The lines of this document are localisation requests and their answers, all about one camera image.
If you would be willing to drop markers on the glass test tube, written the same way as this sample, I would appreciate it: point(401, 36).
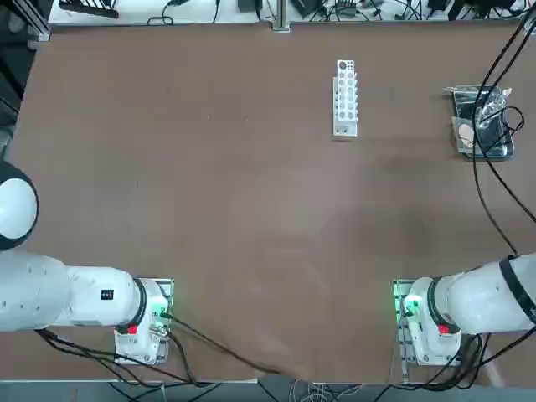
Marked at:
point(450, 89)

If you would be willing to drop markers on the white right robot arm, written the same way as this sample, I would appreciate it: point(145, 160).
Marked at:
point(469, 301)

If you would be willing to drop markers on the steel tray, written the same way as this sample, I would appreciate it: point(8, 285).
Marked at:
point(498, 144)

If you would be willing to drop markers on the white test tube rack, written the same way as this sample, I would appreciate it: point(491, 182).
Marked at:
point(345, 125)

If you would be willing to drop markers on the aluminium camera post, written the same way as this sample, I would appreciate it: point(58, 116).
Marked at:
point(281, 17)

